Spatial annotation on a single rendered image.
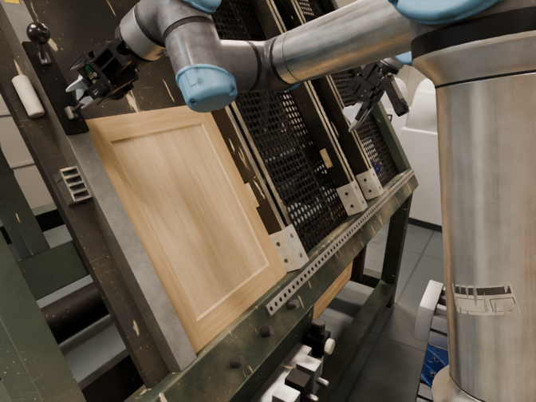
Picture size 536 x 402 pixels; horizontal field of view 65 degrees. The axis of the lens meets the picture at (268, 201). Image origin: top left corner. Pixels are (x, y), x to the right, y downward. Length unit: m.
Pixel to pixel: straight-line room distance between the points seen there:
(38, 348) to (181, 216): 0.44
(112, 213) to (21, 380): 0.33
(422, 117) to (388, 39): 3.48
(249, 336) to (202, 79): 0.68
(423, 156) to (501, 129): 3.67
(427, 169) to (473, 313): 3.66
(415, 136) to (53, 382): 3.56
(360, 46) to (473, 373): 0.36
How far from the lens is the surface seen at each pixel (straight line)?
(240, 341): 1.05
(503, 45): 0.30
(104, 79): 0.73
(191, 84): 0.58
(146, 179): 1.02
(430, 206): 4.06
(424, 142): 3.95
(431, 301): 1.07
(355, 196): 1.72
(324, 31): 0.57
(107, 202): 0.91
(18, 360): 0.78
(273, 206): 1.23
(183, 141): 1.15
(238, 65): 0.61
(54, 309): 1.52
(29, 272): 0.90
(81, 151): 0.93
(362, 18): 0.53
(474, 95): 0.31
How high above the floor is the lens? 1.54
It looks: 21 degrees down
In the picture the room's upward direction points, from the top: 3 degrees clockwise
